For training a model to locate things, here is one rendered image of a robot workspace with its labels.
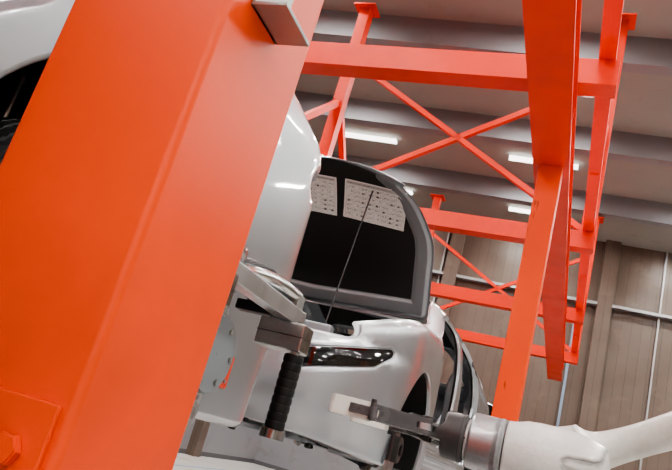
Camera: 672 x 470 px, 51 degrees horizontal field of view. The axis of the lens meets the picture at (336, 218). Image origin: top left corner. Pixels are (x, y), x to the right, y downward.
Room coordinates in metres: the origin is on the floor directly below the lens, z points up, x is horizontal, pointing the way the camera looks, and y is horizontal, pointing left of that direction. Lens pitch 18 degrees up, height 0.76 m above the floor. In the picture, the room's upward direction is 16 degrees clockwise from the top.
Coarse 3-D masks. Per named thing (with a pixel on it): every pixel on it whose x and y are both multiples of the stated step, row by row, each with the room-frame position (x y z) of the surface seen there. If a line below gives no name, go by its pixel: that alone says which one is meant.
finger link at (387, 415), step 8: (384, 408) 1.10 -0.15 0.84; (384, 416) 1.10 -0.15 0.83; (392, 416) 1.11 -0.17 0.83; (400, 416) 1.11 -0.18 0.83; (408, 416) 1.11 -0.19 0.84; (416, 416) 1.11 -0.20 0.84; (392, 424) 1.11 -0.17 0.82; (400, 424) 1.11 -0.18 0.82; (408, 424) 1.11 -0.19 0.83; (416, 424) 1.11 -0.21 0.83; (432, 424) 1.11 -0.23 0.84; (416, 432) 1.12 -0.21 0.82; (424, 432) 1.10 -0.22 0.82
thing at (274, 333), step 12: (264, 324) 1.27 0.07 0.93; (276, 324) 1.26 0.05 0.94; (288, 324) 1.25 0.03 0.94; (300, 324) 1.24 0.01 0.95; (264, 336) 1.26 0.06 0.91; (276, 336) 1.25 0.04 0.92; (288, 336) 1.25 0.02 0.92; (300, 336) 1.24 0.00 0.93; (276, 348) 1.28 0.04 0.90; (288, 348) 1.24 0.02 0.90; (300, 348) 1.24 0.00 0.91
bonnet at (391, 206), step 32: (320, 192) 4.32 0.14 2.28; (352, 192) 4.21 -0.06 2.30; (384, 192) 4.10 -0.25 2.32; (320, 224) 4.50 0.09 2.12; (352, 224) 4.39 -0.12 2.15; (384, 224) 4.28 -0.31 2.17; (416, 224) 4.14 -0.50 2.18; (320, 256) 4.62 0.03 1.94; (352, 256) 4.52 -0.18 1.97; (384, 256) 4.41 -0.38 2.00; (416, 256) 4.29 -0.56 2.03; (320, 288) 4.71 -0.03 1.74; (352, 288) 4.61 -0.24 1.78; (384, 288) 4.51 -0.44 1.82; (416, 288) 4.38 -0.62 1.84
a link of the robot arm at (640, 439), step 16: (656, 416) 1.14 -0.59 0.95; (576, 432) 1.19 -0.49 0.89; (592, 432) 1.20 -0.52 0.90; (608, 432) 1.19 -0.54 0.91; (624, 432) 1.17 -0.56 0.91; (640, 432) 1.14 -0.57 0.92; (656, 432) 1.12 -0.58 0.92; (608, 448) 1.17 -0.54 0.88; (624, 448) 1.16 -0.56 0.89; (640, 448) 1.15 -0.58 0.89; (656, 448) 1.13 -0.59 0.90
